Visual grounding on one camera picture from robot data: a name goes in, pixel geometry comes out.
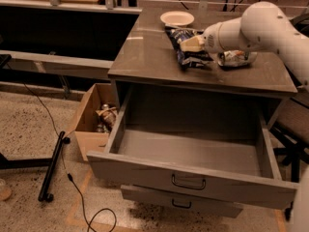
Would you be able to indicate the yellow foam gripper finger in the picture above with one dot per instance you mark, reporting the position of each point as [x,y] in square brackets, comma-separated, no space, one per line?
[194,44]

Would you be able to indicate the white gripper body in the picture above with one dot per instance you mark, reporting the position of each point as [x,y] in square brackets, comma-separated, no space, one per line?
[212,40]

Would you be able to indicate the blue chip bag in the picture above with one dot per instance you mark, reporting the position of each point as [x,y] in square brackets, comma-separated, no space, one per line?
[187,59]

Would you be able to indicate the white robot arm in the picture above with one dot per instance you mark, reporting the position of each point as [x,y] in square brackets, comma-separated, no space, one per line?
[262,27]

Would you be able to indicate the grey metal drawer cabinet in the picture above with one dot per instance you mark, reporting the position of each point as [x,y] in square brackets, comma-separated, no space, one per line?
[147,77]

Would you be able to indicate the open grey top drawer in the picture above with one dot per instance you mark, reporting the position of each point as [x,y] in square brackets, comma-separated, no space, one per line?
[197,143]

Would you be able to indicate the grey lower drawer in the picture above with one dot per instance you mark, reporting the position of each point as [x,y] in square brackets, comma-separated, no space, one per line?
[181,201]

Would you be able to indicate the crushed green soda can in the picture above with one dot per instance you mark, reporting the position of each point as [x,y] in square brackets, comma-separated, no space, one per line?
[236,58]

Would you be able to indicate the white paper bowl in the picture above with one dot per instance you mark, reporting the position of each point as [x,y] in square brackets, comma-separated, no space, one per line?
[177,18]

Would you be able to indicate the cans inside cardboard box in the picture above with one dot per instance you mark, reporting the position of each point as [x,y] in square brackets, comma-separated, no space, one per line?
[107,115]

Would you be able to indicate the brown cardboard box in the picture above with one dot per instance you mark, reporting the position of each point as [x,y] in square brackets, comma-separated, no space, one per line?
[90,133]

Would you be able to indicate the black chair base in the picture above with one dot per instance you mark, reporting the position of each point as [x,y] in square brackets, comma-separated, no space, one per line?
[293,149]

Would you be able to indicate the black stand leg with casters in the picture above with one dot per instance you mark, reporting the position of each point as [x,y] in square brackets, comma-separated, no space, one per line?
[44,194]

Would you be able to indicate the grey metal bench rail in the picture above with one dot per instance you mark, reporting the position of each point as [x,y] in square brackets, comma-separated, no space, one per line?
[62,65]

